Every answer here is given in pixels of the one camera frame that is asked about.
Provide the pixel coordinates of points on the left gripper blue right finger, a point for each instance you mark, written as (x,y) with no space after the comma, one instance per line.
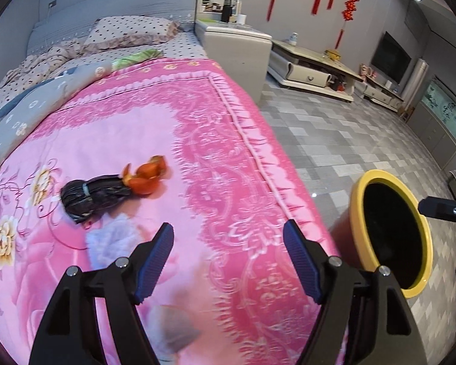
(307,259)

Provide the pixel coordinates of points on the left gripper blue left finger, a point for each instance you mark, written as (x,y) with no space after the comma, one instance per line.
(149,259)

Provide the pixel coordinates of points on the white foam fruit net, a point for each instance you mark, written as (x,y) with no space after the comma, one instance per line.
(117,238)

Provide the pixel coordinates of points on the yellow rimmed black trash bin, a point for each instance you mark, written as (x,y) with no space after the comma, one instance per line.
(388,230)

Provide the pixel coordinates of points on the fish tank cabinet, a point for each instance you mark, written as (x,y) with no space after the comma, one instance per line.
(434,121)

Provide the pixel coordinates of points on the pink floral bed quilt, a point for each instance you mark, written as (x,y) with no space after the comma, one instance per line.
(229,190)

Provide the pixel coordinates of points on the white standing air conditioner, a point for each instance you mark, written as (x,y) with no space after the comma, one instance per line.
(415,80)

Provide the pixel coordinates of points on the grey blue floral blanket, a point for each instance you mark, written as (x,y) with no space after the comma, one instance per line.
(21,116)

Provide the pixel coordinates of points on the yellow pot ornament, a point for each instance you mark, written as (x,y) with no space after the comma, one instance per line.
(334,55)

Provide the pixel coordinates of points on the white tv stand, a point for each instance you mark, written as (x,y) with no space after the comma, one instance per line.
(302,69)

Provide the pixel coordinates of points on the white bedside cabinet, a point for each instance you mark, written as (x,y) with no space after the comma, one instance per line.
(242,52)

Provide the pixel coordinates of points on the polka dot pillow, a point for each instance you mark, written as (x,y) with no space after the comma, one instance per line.
(112,32)

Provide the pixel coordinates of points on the small white ceramic jar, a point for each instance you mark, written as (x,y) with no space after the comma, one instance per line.
(292,40)

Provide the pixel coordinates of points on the grey bed headboard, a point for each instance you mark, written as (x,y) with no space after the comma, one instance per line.
(76,21)

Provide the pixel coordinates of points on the black thermos bottle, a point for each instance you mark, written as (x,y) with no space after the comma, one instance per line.
(226,11)

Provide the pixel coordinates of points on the wall mounted black television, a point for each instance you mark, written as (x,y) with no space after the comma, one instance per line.
(390,58)

